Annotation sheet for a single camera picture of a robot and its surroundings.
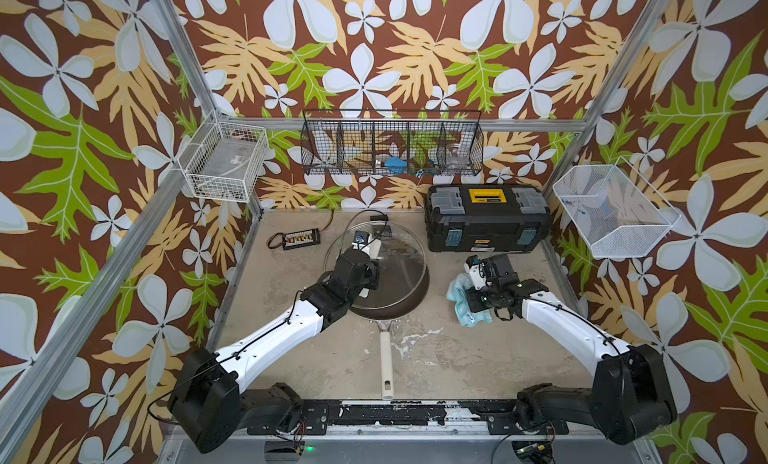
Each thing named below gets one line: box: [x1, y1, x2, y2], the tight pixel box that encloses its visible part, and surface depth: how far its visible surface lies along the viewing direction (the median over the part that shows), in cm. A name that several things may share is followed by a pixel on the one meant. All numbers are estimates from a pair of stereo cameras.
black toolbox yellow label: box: [424, 184, 552, 253], surface depth 100 cm
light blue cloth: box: [446, 273, 493, 328], surface depth 86 cm
